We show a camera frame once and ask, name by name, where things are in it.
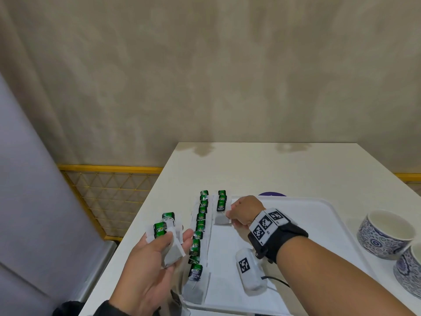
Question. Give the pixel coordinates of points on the purple round object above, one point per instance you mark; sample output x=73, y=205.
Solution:
x=272, y=194

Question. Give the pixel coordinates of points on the white plastic tray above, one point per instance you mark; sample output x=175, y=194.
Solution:
x=312, y=227

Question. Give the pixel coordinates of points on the white wrist device with marker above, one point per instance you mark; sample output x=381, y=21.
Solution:
x=250, y=269

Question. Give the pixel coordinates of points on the person's left thumb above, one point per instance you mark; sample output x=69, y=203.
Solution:
x=162, y=248

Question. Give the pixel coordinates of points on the person's right forearm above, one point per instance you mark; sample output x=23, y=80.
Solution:
x=335, y=279

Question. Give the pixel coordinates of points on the blue patterned ceramic cup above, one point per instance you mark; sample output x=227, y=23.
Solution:
x=384, y=236
x=409, y=273

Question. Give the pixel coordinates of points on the yellow framed mesh panel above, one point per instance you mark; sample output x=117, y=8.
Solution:
x=111, y=200
x=409, y=180

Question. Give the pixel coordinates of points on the person's right hand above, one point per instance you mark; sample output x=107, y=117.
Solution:
x=246, y=210

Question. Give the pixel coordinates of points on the row of tea bags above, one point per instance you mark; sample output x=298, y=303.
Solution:
x=197, y=246

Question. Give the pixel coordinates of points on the black wristband with marker tags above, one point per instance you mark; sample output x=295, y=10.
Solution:
x=273, y=232

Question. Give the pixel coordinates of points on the person's left hand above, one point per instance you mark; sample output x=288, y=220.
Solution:
x=144, y=276

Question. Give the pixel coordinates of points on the person's right thumb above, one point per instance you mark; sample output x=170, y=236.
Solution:
x=239, y=223

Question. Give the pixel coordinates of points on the green-tagged tea bag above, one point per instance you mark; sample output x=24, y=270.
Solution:
x=222, y=213
x=160, y=228
x=168, y=217

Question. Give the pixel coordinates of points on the grey cabinet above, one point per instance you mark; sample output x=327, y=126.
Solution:
x=39, y=210

